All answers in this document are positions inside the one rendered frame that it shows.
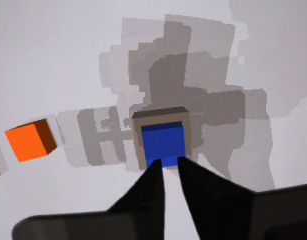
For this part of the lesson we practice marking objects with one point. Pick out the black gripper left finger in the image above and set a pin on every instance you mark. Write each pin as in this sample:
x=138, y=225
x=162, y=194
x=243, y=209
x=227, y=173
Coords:
x=138, y=215

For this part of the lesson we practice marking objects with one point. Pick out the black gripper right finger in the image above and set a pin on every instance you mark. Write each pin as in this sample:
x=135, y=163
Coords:
x=223, y=210

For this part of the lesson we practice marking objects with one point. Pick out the orange block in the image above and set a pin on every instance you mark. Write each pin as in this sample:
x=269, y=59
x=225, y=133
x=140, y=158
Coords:
x=31, y=140

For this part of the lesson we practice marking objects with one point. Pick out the blue button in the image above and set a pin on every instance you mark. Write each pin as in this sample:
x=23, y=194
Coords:
x=162, y=134

